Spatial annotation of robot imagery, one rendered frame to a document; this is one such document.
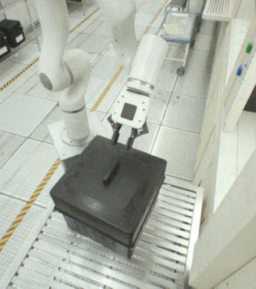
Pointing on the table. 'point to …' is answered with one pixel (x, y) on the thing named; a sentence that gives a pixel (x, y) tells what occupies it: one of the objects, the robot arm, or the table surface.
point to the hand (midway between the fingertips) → (122, 141)
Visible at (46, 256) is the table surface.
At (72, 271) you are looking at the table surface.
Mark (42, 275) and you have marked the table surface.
